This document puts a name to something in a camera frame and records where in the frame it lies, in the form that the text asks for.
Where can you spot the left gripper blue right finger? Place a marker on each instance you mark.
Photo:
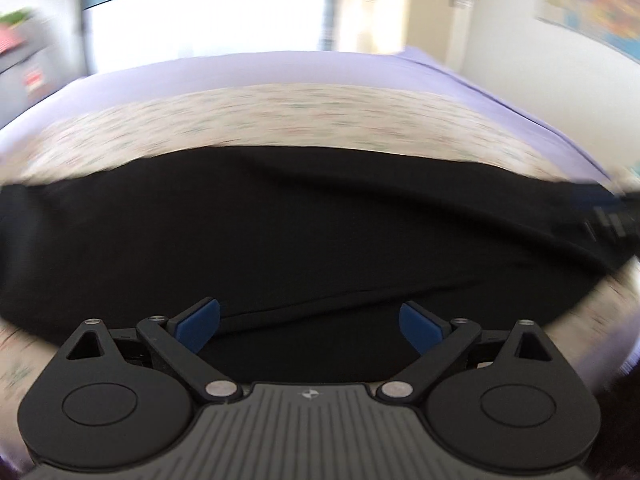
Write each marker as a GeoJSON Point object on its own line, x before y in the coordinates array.
{"type": "Point", "coordinates": [421, 328]}

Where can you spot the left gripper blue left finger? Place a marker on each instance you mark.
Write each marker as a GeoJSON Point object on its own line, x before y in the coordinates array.
{"type": "Point", "coordinates": [194, 326]}

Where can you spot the black pants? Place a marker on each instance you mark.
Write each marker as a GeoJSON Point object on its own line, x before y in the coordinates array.
{"type": "Point", "coordinates": [310, 251]}

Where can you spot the floral bed blanket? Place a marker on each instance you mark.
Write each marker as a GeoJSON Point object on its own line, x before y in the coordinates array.
{"type": "Point", "coordinates": [387, 121]}

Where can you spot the lavender bed sheet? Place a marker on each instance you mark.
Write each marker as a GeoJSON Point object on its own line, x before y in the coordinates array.
{"type": "Point", "coordinates": [411, 70]}

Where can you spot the grey headboard cushion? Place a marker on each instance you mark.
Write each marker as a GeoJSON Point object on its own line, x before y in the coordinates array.
{"type": "Point", "coordinates": [39, 56]}

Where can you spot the white and teal wardrobe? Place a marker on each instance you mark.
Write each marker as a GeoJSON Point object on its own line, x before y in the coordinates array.
{"type": "Point", "coordinates": [122, 34]}

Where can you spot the cream door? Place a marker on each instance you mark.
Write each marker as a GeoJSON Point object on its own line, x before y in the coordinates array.
{"type": "Point", "coordinates": [438, 27]}

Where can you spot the colourful wall map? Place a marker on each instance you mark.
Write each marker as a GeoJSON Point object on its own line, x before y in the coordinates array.
{"type": "Point", "coordinates": [614, 23]}

